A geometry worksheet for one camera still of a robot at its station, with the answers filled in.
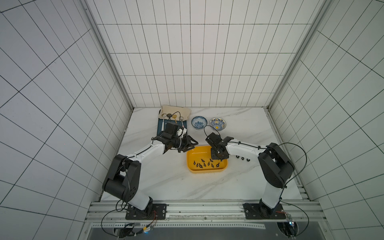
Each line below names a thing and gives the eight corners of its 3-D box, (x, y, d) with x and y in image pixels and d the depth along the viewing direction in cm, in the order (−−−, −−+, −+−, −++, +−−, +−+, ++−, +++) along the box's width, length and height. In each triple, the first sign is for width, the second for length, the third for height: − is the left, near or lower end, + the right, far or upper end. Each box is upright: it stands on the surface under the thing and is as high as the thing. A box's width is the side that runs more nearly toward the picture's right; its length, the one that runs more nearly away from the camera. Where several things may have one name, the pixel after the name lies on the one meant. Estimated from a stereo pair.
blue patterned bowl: (191, 130, 106) (191, 127, 103) (191, 119, 113) (191, 116, 110) (207, 130, 106) (207, 127, 103) (206, 119, 113) (206, 116, 110)
